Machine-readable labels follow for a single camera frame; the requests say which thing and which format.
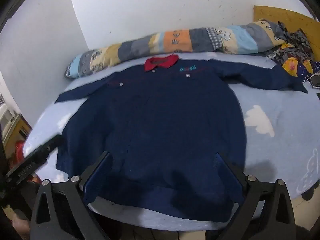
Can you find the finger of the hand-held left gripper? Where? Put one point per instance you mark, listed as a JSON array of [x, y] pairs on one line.
[[48, 146]]

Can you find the yellow wooden headboard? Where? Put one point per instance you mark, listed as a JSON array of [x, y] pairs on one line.
[[280, 15]]

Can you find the yellow wooden cabinet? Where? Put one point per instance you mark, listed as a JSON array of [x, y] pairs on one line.
[[20, 130]]

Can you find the red object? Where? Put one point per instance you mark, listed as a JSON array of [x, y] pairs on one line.
[[18, 153]]

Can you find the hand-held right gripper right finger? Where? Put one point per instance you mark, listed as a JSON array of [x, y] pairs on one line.
[[228, 175]]

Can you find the light blue bed sheet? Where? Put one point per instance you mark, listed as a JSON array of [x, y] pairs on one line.
[[275, 100]]

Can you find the rolled patchwork quilt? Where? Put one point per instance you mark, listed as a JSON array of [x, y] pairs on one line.
[[175, 41]]

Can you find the dark flat object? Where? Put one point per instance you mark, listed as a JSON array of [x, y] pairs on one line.
[[315, 82]]

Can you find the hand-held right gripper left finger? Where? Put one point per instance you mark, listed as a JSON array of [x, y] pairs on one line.
[[100, 172]]

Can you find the navy jacket with red collar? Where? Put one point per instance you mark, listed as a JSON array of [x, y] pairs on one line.
[[155, 120]]

